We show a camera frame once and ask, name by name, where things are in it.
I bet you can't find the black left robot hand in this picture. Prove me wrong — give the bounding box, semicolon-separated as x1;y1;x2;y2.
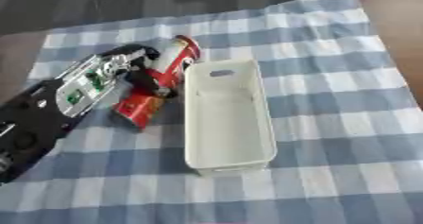
112;43;180;99

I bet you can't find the red cylindrical snack can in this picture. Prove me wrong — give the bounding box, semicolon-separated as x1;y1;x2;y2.
110;34;204;130

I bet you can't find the white plastic storage box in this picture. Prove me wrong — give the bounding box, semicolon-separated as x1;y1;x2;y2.
181;59;279;177

